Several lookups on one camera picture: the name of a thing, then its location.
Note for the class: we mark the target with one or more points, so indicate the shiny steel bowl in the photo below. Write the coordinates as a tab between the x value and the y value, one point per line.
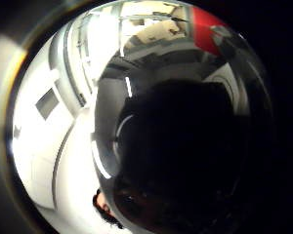
107	107

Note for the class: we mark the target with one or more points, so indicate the the person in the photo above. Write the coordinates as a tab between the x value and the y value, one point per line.
102	205

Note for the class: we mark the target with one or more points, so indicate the red panel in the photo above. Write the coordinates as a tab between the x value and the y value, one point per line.
203	29

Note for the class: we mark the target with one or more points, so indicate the white door frame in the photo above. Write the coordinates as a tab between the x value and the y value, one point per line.
70	65

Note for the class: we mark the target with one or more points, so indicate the grey wall panel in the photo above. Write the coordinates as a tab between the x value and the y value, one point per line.
47	104

